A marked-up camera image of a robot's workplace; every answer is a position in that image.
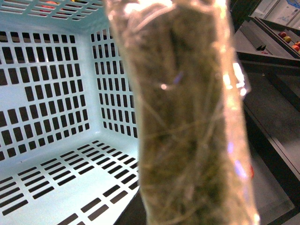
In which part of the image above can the taped blurry left gripper finger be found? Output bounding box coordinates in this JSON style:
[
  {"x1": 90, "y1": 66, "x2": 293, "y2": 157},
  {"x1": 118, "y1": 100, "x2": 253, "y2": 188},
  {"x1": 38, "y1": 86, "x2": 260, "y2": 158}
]
[{"x1": 104, "y1": 0, "x2": 260, "y2": 225}]

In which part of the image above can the light blue plastic basket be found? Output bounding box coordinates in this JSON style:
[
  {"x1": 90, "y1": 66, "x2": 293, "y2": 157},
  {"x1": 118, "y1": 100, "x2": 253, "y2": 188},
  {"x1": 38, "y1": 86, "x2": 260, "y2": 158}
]
[{"x1": 0, "y1": 0, "x2": 138, "y2": 225}]

